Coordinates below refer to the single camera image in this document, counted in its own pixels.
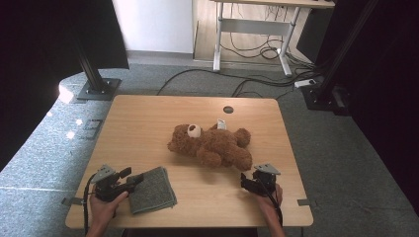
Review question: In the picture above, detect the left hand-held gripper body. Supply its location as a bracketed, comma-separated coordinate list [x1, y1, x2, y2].
[90, 163, 133, 202]

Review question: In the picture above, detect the person's right hand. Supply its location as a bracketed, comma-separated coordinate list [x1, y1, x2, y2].
[256, 183, 285, 217]

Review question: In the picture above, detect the grey towel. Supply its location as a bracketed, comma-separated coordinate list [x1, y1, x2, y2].
[126, 166, 178, 215]

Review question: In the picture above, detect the right hand-held gripper black cable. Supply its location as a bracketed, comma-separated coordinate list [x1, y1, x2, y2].
[258, 177, 285, 229]

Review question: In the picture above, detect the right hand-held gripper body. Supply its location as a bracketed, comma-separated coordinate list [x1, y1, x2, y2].
[251, 163, 282, 198]

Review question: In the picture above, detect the black metal stand grey base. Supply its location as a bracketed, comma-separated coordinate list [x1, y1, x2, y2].
[70, 33, 123, 102]

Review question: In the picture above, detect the person's left hand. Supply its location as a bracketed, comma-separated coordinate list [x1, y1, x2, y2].
[89, 191, 129, 229]

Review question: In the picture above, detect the tangle of black cables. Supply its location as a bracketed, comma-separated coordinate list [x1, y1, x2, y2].
[220, 33, 288, 61]

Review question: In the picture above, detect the white desk frame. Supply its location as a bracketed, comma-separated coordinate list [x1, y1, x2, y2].
[210, 0, 336, 77]

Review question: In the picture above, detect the hand-held gripper black cable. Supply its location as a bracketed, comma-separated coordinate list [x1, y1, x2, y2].
[82, 173, 100, 236]
[258, 177, 285, 229]

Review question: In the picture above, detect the white power strip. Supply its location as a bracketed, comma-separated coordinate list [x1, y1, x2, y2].
[293, 78, 317, 89]

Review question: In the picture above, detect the black curtain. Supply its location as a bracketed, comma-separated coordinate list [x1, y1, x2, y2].
[315, 0, 419, 215]
[0, 0, 129, 172]

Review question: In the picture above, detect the left hand-held gripper black cable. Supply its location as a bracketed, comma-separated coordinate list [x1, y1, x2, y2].
[82, 173, 100, 236]

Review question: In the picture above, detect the long black floor cable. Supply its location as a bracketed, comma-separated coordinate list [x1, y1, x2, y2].
[156, 68, 317, 98]

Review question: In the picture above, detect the brown teddy bear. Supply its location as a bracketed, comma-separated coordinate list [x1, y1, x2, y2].
[166, 118, 254, 172]

